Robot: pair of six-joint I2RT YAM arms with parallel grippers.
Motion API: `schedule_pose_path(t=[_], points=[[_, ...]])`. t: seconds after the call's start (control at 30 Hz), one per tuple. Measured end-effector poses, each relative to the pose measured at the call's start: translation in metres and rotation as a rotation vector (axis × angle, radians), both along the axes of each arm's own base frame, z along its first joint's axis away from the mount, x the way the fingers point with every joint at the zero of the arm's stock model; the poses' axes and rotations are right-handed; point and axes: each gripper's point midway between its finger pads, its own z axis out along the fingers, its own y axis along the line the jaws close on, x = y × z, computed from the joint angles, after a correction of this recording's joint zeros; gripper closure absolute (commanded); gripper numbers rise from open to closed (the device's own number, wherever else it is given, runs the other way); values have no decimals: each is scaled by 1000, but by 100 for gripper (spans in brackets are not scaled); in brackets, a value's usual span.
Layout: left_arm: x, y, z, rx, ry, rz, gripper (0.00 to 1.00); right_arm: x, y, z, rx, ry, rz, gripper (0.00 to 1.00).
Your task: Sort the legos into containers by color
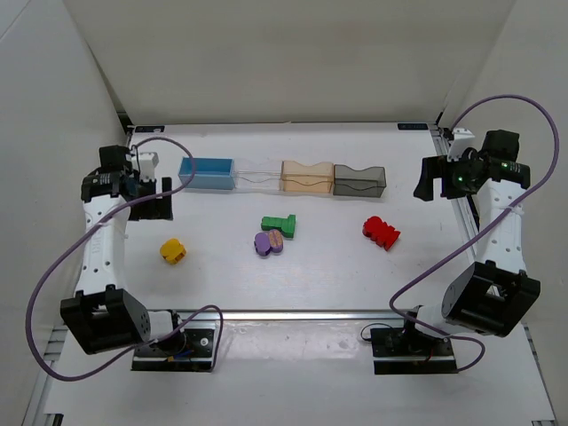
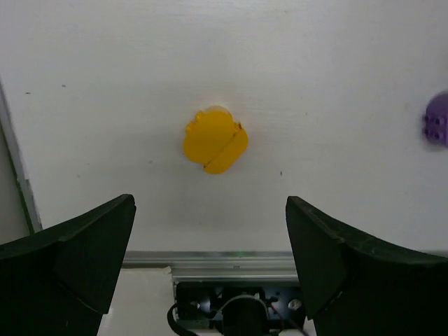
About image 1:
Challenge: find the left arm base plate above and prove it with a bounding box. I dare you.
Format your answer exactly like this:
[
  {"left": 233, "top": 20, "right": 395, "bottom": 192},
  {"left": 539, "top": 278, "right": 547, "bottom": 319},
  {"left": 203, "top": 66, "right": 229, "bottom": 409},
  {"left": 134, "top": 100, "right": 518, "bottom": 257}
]
[{"left": 130, "top": 322, "right": 222, "bottom": 373}]

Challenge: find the green lego block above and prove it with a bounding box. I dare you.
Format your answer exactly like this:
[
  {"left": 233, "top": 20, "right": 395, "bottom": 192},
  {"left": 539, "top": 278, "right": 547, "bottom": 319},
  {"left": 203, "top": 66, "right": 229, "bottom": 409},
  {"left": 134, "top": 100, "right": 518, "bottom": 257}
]
[{"left": 261, "top": 214, "right": 296, "bottom": 239}]

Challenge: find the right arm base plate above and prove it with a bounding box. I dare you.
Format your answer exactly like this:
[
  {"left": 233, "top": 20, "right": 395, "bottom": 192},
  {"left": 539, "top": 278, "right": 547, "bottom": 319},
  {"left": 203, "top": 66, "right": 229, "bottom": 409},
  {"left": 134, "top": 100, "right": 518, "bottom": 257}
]
[{"left": 359, "top": 322, "right": 457, "bottom": 375}]

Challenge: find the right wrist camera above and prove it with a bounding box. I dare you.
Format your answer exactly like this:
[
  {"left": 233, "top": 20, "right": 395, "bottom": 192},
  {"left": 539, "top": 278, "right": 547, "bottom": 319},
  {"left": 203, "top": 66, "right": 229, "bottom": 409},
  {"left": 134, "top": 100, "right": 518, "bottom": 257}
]
[{"left": 447, "top": 128, "right": 475, "bottom": 162}]

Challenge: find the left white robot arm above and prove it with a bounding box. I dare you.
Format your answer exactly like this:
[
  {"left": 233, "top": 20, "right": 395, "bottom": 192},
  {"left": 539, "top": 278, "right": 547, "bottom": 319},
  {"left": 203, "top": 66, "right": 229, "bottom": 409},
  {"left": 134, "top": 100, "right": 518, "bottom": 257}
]
[{"left": 60, "top": 146, "right": 173, "bottom": 355}]

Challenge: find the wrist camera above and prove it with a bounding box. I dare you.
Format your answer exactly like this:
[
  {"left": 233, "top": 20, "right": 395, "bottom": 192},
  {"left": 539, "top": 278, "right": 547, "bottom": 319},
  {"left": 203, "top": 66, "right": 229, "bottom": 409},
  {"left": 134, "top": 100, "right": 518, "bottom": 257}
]
[
  {"left": 447, "top": 128, "right": 475, "bottom": 162},
  {"left": 131, "top": 152, "right": 159, "bottom": 183}
]

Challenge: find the yellow lego block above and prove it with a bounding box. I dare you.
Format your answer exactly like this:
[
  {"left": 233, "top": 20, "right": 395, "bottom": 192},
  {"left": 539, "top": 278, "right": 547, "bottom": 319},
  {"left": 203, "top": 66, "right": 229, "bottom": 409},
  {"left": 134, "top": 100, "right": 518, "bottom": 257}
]
[{"left": 160, "top": 238, "right": 186, "bottom": 264}]

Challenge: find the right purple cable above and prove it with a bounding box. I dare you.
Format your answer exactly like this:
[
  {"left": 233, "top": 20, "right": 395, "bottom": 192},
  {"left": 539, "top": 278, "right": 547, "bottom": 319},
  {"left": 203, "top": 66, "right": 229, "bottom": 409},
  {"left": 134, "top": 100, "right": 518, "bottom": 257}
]
[{"left": 389, "top": 93, "right": 561, "bottom": 373}]

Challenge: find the purple cable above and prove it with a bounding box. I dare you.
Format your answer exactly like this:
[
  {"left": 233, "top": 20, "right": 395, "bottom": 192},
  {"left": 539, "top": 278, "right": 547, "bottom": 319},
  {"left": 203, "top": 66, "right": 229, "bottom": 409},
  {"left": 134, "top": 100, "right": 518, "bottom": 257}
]
[
  {"left": 25, "top": 136, "right": 227, "bottom": 383},
  {"left": 389, "top": 93, "right": 561, "bottom": 373}
]

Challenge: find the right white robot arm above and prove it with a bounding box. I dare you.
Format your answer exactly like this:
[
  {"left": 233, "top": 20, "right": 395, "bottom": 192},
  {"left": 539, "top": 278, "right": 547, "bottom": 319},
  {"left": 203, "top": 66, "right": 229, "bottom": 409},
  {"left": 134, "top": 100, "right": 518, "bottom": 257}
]
[{"left": 413, "top": 128, "right": 540, "bottom": 338}]

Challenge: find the grey container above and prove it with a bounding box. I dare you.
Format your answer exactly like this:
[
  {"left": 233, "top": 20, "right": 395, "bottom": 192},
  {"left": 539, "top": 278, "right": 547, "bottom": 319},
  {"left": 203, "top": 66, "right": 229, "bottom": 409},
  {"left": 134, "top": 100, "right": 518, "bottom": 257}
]
[{"left": 333, "top": 164, "right": 387, "bottom": 198}]

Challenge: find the purple lego block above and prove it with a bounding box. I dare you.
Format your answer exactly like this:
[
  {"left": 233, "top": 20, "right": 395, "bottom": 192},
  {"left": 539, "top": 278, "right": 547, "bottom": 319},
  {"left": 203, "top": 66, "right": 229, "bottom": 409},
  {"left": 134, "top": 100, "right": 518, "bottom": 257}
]
[
  {"left": 267, "top": 229, "right": 284, "bottom": 254},
  {"left": 254, "top": 232, "right": 272, "bottom": 256}
]

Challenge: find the orange container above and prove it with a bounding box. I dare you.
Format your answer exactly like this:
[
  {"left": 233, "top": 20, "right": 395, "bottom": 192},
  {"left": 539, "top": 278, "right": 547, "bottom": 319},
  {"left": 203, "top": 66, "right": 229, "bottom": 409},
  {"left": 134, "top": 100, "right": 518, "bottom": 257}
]
[{"left": 280, "top": 161, "right": 335, "bottom": 193}]

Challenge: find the clear container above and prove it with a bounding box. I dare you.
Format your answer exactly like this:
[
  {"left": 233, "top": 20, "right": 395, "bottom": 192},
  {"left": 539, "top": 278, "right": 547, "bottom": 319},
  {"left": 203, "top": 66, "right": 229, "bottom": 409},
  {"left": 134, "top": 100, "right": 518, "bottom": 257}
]
[{"left": 233, "top": 159, "right": 282, "bottom": 193}]

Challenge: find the aluminium table rail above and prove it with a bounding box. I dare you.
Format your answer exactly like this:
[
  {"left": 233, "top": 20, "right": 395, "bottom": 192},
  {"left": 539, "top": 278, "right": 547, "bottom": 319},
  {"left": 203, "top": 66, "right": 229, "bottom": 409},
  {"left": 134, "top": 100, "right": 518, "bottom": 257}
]
[{"left": 146, "top": 309, "right": 409, "bottom": 321}]

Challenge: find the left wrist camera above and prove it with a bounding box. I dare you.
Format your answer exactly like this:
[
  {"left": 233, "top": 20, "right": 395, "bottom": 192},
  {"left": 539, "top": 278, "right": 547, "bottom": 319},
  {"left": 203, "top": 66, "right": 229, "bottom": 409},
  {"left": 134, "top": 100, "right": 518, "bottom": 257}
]
[{"left": 131, "top": 152, "right": 159, "bottom": 183}]

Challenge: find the red lego block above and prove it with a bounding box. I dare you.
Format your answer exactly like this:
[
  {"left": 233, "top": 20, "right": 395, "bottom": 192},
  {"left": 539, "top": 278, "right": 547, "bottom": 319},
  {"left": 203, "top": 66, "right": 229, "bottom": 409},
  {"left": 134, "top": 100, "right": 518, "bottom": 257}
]
[{"left": 362, "top": 216, "right": 400, "bottom": 251}]

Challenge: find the blue container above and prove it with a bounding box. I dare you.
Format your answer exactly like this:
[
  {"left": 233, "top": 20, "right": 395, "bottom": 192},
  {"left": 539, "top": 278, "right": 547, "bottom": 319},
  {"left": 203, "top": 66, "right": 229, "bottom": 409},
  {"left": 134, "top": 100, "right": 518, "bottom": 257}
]
[{"left": 178, "top": 157, "right": 235, "bottom": 191}]

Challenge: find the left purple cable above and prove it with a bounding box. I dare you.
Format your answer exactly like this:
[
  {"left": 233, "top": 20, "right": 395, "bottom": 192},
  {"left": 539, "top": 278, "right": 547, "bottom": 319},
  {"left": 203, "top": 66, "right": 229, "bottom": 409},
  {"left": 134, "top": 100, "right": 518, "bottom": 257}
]
[{"left": 25, "top": 136, "right": 227, "bottom": 383}]

